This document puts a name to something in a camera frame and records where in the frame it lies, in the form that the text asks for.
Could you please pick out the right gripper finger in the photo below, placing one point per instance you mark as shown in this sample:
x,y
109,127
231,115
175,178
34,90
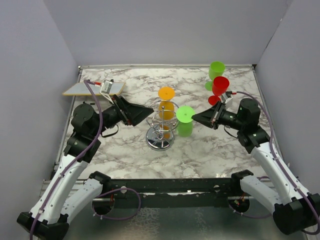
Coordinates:
x,y
205,115
205,121

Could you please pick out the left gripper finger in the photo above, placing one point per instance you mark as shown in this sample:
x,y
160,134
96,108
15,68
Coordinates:
x,y
132,110
136,117

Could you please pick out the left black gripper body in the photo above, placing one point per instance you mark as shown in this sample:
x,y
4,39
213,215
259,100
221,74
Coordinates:
x,y
118,113

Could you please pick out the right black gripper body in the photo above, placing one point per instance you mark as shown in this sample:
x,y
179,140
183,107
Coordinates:
x,y
220,114

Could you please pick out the red wine glass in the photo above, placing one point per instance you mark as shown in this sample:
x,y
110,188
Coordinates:
x,y
219,86

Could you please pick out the green wine glass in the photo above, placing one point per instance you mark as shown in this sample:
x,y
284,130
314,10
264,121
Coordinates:
x,y
185,122
216,69

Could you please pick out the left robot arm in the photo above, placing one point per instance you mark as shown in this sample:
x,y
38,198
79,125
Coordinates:
x,y
51,216

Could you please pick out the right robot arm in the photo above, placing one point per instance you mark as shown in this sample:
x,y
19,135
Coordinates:
x,y
292,206

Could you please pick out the chrome wine glass rack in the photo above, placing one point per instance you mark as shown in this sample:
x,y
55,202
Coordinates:
x,y
154,135

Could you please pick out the lower orange wine glass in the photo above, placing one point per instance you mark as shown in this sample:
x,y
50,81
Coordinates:
x,y
167,132

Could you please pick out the orange wine glass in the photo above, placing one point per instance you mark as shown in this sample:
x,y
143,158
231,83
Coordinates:
x,y
166,107
167,132

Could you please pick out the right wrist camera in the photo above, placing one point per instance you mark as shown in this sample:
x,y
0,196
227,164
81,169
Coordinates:
x,y
227,99

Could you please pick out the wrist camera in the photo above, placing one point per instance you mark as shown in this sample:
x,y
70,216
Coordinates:
x,y
227,99
106,87

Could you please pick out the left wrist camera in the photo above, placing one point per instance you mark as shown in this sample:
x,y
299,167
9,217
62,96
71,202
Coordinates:
x,y
106,87

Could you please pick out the small whiteboard yellow frame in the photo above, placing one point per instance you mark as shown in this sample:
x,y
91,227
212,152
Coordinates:
x,y
80,89

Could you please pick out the black front mounting rail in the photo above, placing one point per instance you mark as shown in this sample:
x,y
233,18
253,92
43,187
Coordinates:
x,y
176,192

